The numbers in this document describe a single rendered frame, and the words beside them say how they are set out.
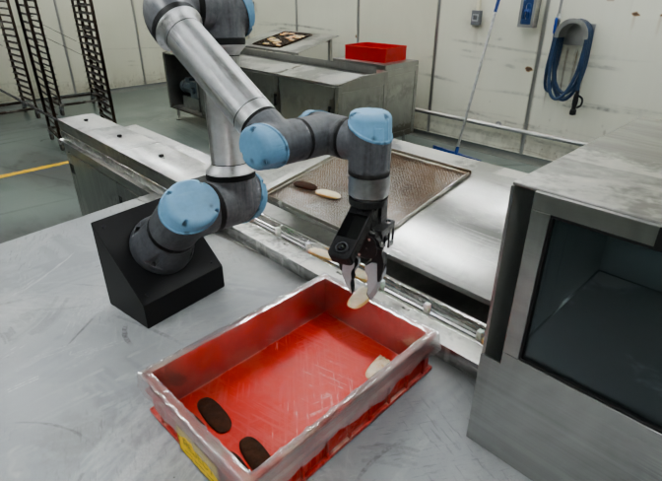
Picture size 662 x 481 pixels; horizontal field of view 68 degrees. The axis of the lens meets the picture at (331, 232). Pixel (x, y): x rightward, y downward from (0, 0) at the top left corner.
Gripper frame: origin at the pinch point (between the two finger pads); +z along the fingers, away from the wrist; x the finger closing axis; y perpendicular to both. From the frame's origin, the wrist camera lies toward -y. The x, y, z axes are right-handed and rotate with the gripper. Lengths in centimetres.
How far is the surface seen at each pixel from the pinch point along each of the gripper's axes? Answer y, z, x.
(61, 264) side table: -8, 17, 92
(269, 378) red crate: -14.6, 16.8, 12.5
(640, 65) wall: 395, 3, -41
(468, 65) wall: 435, 18, 105
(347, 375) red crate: -5.6, 16.8, -0.5
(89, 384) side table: -34, 17, 43
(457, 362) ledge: 7.7, 15.2, -19.2
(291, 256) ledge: 23.4, 13.1, 33.3
